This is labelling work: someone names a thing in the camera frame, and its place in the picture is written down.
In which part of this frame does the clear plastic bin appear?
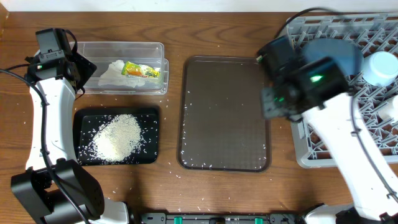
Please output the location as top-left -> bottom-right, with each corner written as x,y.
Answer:
70,41 -> 165,90

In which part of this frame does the light blue bowl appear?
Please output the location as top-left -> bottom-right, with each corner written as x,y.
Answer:
363,51 -> 398,86

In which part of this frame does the white cup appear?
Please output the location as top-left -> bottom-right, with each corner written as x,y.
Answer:
377,95 -> 398,123

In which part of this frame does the white tissue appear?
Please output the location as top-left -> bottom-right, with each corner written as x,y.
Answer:
98,60 -> 146,88

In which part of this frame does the dark blue plate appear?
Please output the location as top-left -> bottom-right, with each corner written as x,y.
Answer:
301,39 -> 364,77

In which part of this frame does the yellow green snack wrapper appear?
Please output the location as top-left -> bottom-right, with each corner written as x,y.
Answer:
121,62 -> 160,78

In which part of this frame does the dark brown serving tray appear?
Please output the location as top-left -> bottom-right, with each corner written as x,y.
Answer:
177,56 -> 271,172

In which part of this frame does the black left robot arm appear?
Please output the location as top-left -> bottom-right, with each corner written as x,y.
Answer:
11,28 -> 130,223

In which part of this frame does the grey dishwasher rack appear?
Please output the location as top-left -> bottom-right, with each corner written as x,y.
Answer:
283,12 -> 397,169

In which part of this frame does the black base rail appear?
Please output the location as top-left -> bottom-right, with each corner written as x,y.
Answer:
136,212 -> 305,224

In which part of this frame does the pile of white rice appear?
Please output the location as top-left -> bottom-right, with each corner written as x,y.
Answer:
91,114 -> 144,162

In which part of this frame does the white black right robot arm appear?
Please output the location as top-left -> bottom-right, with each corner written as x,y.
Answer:
257,36 -> 397,223

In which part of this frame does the black plastic bin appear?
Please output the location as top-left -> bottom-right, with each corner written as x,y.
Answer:
73,108 -> 159,166

